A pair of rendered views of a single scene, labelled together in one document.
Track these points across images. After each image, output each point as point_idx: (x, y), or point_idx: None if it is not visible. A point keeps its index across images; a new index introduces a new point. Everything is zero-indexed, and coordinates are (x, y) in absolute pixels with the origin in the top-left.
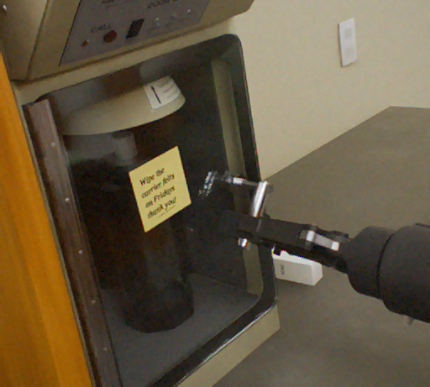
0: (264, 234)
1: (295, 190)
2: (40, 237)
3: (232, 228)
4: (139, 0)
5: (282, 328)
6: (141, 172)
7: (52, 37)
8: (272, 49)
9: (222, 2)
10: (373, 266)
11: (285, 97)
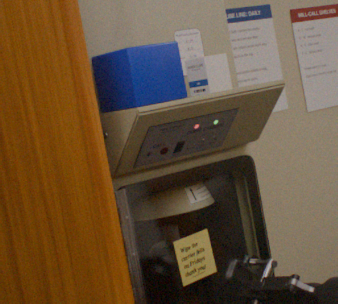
0: (266, 287)
1: None
2: (120, 261)
3: (247, 292)
4: (182, 129)
5: None
6: (181, 243)
7: (131, 149)
8: (305, 184)
9: (237, 133)
10: (333, 298)
11: (321, 229)
